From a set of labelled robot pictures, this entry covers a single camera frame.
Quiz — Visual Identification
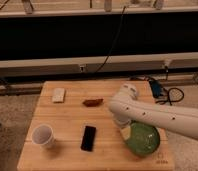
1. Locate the black eraser block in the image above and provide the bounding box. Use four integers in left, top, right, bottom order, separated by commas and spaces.
81, 126, 96, 152

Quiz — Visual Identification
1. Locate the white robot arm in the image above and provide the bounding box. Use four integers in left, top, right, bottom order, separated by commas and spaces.
109, 83, 198, 140

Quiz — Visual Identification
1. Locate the brown chocolate-like object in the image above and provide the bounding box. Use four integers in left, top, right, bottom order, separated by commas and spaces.
82, 98, 103, 107

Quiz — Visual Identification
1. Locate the white rectangular sponge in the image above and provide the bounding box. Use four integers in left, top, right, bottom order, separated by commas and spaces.
52, 88, 65, 103

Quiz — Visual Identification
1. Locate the blue black device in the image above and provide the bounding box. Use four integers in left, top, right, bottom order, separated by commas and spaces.
149, 81, 162, 98

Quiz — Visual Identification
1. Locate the green ceramic bowl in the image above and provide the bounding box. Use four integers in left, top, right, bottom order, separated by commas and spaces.
120, 122, 160, 157

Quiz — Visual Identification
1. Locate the white paper cup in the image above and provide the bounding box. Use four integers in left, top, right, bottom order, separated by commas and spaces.
31, 124, 55, 149

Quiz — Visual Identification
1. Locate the black cable coil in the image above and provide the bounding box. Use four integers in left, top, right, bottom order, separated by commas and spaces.
155, 87, 185, 107

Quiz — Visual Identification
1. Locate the black hanging cable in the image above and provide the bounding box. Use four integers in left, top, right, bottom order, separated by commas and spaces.
93, 4, 128, 74

